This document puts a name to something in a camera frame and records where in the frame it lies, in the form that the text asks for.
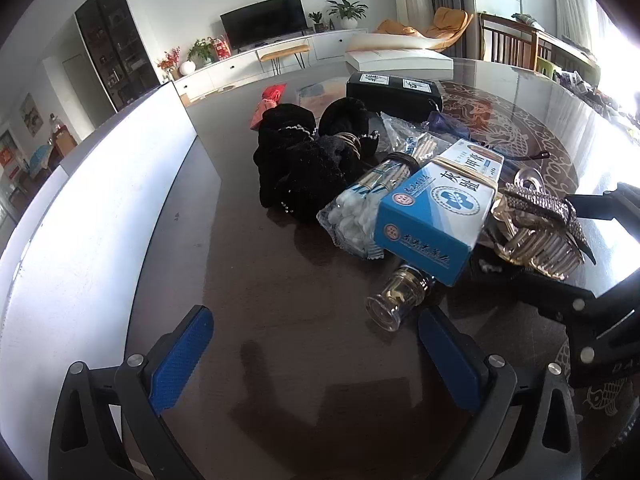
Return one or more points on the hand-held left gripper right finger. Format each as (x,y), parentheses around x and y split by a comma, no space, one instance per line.
(450,365)

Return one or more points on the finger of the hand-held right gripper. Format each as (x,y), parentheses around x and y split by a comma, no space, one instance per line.
(610,202)
(550,300)

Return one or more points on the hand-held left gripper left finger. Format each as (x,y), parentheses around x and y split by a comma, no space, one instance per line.
(180,360)

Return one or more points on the gold hair claw clip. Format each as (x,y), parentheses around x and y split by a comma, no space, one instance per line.
(540,252)

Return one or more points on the rhinestone hair clip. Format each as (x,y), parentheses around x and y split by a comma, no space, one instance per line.
(540,197)

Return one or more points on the bag of cotton swabs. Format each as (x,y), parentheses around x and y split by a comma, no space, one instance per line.
(350,210)

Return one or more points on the red snack packet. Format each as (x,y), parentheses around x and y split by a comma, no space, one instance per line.
(270,95)

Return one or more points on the silver round metal clip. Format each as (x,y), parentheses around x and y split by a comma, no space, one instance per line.
(530,178)

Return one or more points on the small clear glass bottle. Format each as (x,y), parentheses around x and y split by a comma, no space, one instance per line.
(400,295)

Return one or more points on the black hairpin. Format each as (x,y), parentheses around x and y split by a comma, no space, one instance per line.
(537,155)

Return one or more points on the blue and white medicine box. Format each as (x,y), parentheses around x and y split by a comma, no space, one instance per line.
(435,210)

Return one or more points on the tan rubber band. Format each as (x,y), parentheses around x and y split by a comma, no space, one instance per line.
(465,166)

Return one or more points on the wooden side desk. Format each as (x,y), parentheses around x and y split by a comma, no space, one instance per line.
(565,52)

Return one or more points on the large white board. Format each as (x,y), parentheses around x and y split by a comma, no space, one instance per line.
(75,240)

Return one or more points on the wooden chair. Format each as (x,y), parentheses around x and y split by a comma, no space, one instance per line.
(505,42)

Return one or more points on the orange lounge chair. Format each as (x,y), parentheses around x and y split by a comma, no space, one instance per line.
(450,22)

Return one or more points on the black box with white labels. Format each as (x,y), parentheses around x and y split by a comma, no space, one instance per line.
(390,97)

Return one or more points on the blue patterned cloth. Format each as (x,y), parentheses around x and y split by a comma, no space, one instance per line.
(39,160)

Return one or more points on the small wooden cabinet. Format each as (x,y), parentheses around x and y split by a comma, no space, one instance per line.
(64,142)

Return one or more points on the white flat box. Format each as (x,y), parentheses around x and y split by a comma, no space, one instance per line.
(400,60)

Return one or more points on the cardboard box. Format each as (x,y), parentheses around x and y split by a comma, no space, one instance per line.
(183,94)

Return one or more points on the black velvet pouch upper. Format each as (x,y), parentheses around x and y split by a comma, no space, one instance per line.
(345,117)

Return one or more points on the clear plastic bottle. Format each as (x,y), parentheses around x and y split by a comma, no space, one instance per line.
(53,122)

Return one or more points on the white curved foam sheet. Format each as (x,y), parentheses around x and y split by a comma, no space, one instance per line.
(390,41)

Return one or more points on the white round vase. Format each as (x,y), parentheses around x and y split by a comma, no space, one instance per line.
(187,67)

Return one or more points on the white television cabinet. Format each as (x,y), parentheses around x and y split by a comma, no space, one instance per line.
(240,67)

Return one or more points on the red flower arrangement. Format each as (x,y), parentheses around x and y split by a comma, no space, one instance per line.
(170,60)

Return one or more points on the leafy green potted plant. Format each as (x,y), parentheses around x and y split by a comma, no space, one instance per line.
(201,50)

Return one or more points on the red gift box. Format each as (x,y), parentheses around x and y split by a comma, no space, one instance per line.
(222,47)

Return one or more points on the black glass display cabinet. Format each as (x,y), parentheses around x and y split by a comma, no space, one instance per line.
(115,45)

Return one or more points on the large plant in white pot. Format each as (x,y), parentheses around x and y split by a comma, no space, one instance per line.
(347,10)

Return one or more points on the wooden stool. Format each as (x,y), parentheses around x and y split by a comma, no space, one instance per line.
(282,51)

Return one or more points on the small plant in dark pot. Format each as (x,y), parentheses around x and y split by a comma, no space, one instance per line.
(316,21)

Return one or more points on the black flat television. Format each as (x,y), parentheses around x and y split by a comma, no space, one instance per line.
(265,20)

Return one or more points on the framed wall painting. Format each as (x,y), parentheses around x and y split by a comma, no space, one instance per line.
(31,115)

